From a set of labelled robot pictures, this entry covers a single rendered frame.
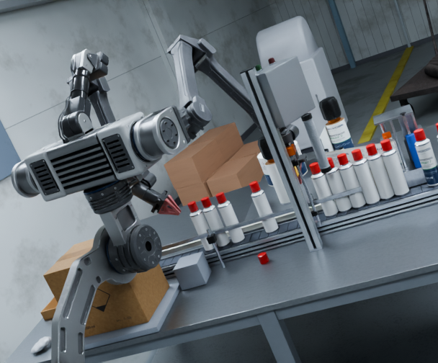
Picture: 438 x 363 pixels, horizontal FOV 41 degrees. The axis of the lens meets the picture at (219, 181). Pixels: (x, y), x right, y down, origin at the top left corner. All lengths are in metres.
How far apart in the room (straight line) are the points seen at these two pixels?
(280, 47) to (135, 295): 4.64
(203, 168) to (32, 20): 2.00
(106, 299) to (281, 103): 0.88
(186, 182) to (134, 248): 3.72
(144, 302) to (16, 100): 3.31
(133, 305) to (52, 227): 3.03
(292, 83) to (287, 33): 4.38
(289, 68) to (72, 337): 1.07
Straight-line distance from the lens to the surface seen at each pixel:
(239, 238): 2.28
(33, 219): 4.91
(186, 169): 5.43
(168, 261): 2.42
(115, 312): 2.10
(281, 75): 1.95
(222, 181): 5.33
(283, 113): 1.93
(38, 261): 4.88
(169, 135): 1.65
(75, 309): 1.75
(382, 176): 2.15
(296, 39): 6.31
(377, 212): 2.16
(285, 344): 1.98
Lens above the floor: 1.69
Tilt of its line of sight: 14 degrees down
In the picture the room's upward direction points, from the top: 23 degrees counter-clockwise
